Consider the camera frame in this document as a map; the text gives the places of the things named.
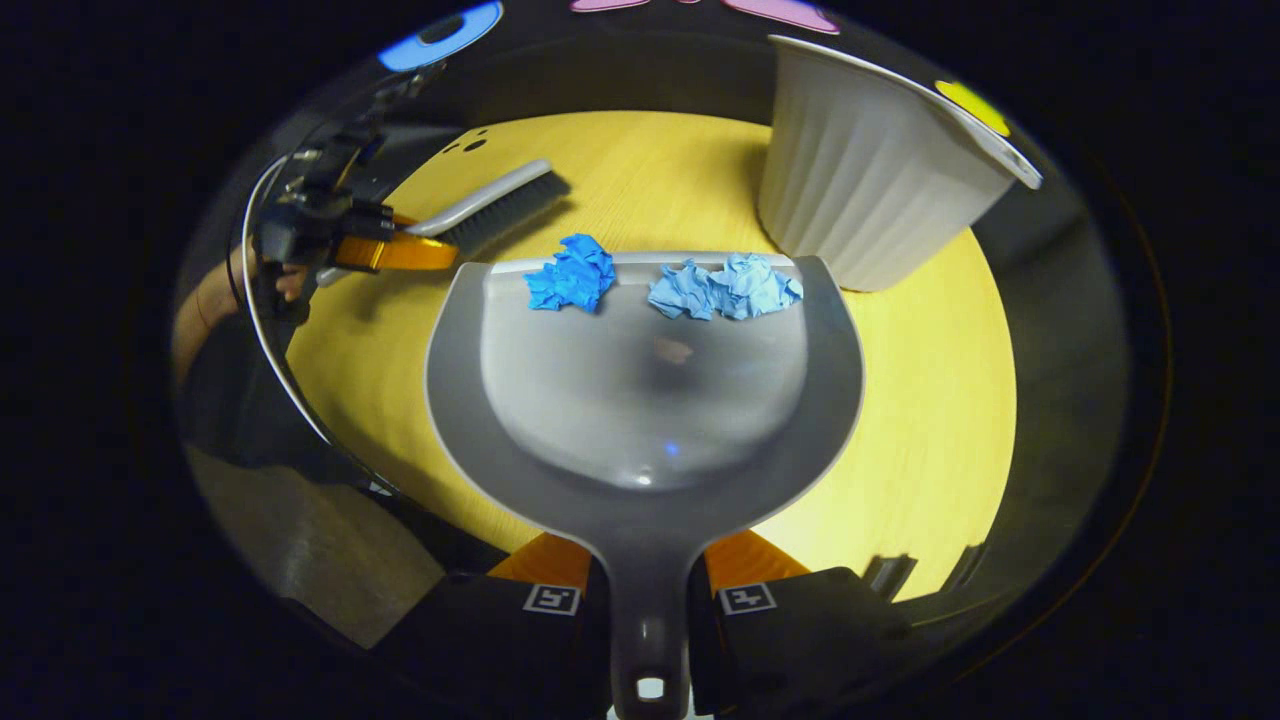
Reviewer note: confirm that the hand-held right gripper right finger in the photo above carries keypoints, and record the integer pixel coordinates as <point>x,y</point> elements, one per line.
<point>800,640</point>

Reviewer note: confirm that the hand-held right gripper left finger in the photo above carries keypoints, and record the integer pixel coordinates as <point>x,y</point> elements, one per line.
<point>500,640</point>

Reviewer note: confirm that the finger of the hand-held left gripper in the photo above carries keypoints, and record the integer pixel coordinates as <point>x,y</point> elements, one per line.
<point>400,252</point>
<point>370,218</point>

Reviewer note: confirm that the small grey broom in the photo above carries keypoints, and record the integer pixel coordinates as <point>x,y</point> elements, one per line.
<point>490,205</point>

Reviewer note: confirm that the dark blue paper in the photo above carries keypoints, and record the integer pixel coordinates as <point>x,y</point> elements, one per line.
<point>572,272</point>

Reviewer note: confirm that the grey plastic dustpan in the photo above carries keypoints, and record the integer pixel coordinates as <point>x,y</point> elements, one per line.
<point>640,400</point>

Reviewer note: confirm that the pale blue paper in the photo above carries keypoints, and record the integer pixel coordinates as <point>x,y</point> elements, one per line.
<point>755,285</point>

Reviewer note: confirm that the white ribbed garbage bin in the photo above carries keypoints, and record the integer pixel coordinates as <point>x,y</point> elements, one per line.
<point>870,170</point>

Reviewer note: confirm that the black backdrop cloth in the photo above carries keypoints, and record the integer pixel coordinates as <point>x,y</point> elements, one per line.
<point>620,70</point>

